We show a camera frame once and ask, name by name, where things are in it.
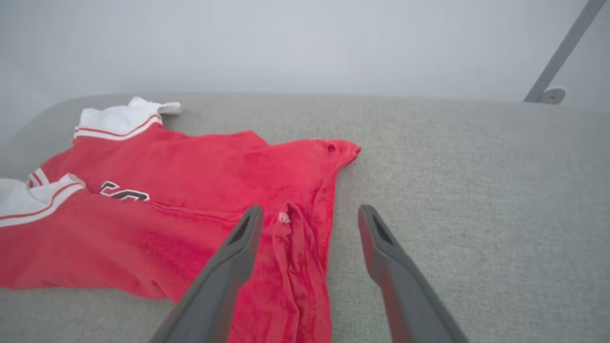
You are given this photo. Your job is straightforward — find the grey slanted metal bar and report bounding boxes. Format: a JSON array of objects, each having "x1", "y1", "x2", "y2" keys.
[{"x1": 523, "y1": 0, "x2": 608, "y2": 103}]

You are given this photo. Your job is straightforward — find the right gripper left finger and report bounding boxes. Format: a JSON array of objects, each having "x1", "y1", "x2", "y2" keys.
[{"x1": 149, "y1": 205, "x2": 264, "y2": 343}]

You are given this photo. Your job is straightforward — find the red and white jersey shirt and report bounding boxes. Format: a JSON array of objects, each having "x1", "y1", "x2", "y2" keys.
[{"x1": 0, "y1": 96, "x2": 361, "y2": 343}]

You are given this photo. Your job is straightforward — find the grey fabric sofa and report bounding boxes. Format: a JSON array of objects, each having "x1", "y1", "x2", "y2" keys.
[{"x1": 0, "y1": 92, "x2": 610, "y2": 343}]

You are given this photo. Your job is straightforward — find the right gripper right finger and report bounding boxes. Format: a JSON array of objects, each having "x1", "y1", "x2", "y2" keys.
[{"x1": 358, "y1": 204, "x2": 470, "y2": 343}]

